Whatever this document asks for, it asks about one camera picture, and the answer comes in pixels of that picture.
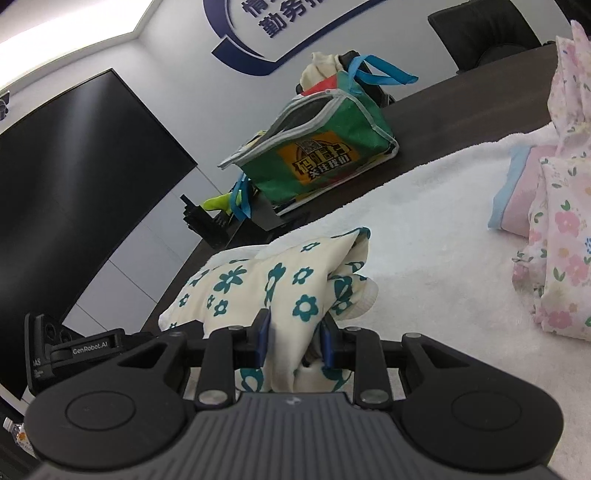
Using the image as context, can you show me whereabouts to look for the white fluffy towel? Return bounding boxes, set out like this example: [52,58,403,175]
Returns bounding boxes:
[269,126,590,479]

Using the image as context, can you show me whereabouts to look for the black walkie-talkie radio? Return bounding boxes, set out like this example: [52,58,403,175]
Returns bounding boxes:
[180,194,229,248]

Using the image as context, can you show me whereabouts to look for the cream garment inside bag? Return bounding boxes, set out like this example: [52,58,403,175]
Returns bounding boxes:
[295,50,360,95]

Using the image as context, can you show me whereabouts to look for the black office chair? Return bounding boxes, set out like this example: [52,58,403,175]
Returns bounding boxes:
[428,0,555,74]

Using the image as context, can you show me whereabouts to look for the pink floral folded garment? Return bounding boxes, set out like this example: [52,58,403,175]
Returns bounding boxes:
[489,20,590,340]

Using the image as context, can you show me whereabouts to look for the cream garment green flowers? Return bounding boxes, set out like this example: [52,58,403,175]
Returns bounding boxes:
[158,227,379,393]

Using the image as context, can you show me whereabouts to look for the green zippered storage bag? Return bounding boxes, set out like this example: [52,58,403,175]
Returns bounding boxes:
[219,54,418,220]

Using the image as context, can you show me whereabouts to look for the yellow-green object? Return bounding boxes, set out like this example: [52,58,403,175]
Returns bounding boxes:
[201,193,232,215]

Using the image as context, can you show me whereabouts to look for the large black wall screen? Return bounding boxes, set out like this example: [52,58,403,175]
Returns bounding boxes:
[1,70,195,396]

